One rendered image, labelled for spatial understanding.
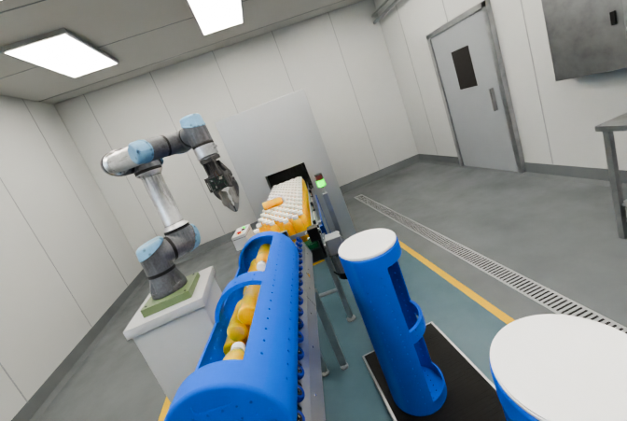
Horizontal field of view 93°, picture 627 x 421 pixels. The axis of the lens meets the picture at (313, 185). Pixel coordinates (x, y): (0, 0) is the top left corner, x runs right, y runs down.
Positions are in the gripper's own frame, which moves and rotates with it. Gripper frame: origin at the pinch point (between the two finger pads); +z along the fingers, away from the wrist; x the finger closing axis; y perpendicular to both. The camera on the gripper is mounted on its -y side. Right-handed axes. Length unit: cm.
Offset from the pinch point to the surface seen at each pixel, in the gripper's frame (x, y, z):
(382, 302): 36, -11, 65
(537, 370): 55, 58, 48
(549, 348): 61, 54, 48
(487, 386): 68, -17, 133
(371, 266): 38, -10, 47
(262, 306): 1.6, 26.9, 26.5
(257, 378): 2, 51, 29
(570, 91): 311, -188, 50
